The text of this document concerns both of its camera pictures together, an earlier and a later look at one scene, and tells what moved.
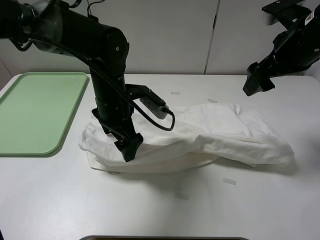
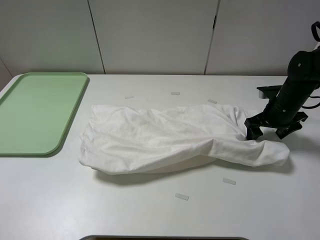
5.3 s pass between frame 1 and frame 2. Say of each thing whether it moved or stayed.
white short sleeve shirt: stayed
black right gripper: moved
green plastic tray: stayed
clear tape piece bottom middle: stayed
